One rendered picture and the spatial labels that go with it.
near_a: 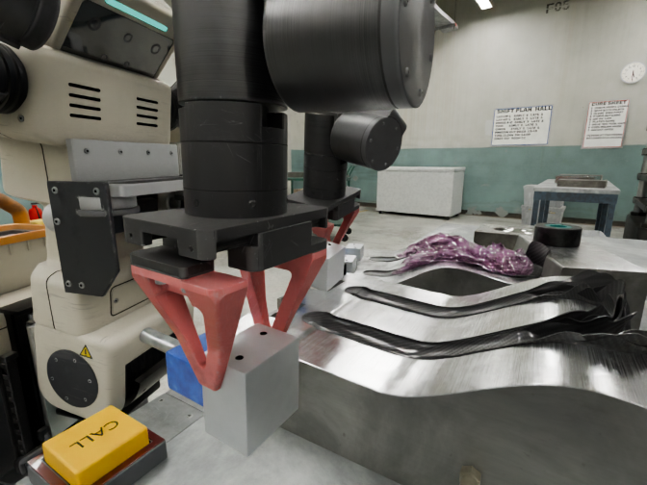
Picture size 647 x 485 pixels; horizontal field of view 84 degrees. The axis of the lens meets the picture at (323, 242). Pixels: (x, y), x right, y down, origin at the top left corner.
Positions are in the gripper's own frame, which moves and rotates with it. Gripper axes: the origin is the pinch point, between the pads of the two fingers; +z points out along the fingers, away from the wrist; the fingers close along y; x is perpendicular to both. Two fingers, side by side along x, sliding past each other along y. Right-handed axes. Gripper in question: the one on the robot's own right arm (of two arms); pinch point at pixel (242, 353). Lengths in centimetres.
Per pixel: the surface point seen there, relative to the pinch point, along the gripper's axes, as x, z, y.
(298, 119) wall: 507, -99, 711
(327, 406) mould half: -0.3, 10.4, 10.4
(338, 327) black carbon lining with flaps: 3.6, 7.0, 19.2
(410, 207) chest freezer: 207, 76, 663
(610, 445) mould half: -20.5, 4.6, 10.6
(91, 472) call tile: 12.8, 12.7, -4.1
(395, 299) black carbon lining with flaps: 1.1, 6.8, 30.7
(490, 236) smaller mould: -3, 8, 96
